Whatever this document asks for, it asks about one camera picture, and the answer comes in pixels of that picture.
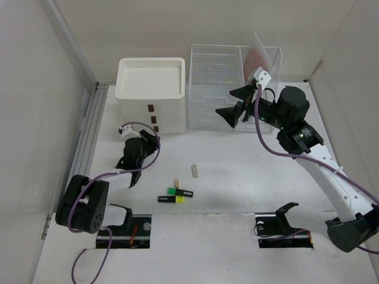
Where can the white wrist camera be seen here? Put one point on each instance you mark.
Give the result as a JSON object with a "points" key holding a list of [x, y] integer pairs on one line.
{"points": [[127, 130], [262, 77]]}

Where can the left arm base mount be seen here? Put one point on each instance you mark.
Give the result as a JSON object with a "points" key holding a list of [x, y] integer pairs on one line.
{"points": [[133, 233]]}

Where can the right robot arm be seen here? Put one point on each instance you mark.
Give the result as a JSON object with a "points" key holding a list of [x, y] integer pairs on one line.
{"points": [[283, 131]]}

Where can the white drawer organizer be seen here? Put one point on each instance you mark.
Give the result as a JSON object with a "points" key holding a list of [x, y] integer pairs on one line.
{"points": [[152, 91]]}

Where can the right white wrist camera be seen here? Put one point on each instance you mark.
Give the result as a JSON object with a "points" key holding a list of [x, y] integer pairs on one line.
{"points": [[262, 77]]}

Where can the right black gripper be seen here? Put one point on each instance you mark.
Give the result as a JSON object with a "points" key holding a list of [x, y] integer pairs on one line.
{"points": [[246, 93]]}

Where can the yellow highlighter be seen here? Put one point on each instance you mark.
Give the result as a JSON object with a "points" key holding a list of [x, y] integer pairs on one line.
{"points": [[171, 199]]}

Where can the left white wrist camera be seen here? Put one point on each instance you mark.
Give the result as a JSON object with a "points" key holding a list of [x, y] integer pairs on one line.
{"points": [[127, 130]]}

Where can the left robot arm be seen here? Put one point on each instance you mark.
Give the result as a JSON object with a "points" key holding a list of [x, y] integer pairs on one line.
{"points": [[85, 206]]}

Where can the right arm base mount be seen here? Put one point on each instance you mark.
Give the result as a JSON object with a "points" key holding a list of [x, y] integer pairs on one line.
{"points": [[275, 232]]}

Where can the grey eraser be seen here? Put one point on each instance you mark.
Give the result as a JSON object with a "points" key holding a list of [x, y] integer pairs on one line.
{"points": [[194, 170]]}

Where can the booklet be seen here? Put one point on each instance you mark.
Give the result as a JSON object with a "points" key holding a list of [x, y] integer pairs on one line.
{"points": [[257, 61]]}

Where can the aluminium rail frame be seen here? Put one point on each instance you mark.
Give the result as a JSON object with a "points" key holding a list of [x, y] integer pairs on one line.
{"points": [[82, 151]]}

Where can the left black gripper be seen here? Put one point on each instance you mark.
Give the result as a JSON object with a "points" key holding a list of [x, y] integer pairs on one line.
{"points": [[152, 141]]}

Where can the white wire mesh organizer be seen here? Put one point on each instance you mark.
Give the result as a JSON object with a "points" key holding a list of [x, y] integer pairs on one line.
{"points": [[215, 70]]}

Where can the green highlighter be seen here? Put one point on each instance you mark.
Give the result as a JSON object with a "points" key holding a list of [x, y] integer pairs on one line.
{"points": [[180, 192]]}

